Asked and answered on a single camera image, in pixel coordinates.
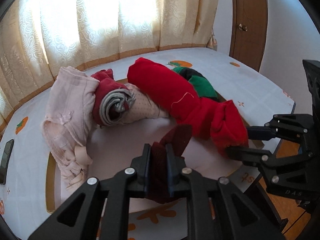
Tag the red underwear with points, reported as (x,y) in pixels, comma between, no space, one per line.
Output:
(225,122)
(155,80)

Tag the maroon grey striped underwear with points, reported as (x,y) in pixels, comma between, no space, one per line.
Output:
(107,90)

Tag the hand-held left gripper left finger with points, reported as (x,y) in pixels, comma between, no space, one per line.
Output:
(143,165)

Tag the black smartphone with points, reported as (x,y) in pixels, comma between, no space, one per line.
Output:
(6,160)

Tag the shallow cardboard box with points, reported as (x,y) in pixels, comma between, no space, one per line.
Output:
(140,140)

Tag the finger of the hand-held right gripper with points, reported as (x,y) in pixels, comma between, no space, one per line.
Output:
(242,153)
(257,133)

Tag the pale pink underwear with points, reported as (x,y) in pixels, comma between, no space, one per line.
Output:
(67,97)

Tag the green black underwear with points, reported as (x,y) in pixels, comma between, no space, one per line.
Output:
(200,85)

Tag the cream patterned curtain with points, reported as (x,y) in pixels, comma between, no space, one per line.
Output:
(75,10)

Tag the curtain tieback tassel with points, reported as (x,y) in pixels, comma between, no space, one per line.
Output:
(213,40)

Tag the pink lace bra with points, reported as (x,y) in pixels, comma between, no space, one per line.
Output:
(142,107)

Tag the wooden cabinet door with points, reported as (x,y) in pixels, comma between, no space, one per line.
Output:
(250,5)

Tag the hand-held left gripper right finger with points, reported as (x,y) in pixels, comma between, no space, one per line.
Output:
(172,170)

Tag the brass door knob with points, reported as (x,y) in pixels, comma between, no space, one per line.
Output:
(242,27)

